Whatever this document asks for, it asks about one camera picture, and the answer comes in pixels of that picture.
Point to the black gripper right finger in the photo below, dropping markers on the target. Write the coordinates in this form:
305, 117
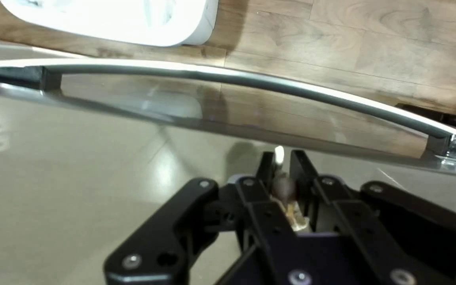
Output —
376, 232

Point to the stainless steel dishwasher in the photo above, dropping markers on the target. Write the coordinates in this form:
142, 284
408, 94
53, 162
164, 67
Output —
134, 101

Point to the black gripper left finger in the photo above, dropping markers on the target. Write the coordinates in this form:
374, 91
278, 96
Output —
260, 238

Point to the white plastic trash bin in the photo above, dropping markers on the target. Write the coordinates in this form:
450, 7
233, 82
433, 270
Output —
107, 22

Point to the white bin liner bag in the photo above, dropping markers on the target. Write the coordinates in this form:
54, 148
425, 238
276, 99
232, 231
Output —
157, 12

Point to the garlic clove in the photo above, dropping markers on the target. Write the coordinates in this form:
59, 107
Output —
284, 188

